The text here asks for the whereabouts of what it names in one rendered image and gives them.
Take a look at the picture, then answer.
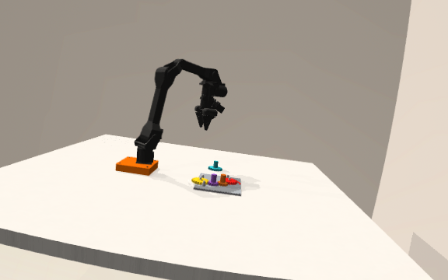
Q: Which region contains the purple gear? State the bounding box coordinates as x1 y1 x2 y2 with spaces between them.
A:
208 173 219 187

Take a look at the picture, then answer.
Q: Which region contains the cyan gear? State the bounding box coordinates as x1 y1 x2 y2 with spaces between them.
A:
208 160 222 172

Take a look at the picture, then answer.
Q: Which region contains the orange gear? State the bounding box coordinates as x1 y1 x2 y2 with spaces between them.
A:
217 174 228 187

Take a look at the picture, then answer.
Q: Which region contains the red gear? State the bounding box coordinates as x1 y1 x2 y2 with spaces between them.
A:
226 178 237 185

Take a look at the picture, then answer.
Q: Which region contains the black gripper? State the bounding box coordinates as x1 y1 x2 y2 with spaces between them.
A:
194 95 218 131

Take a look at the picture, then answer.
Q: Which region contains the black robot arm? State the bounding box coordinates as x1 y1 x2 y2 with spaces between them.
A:
134 59 228 165

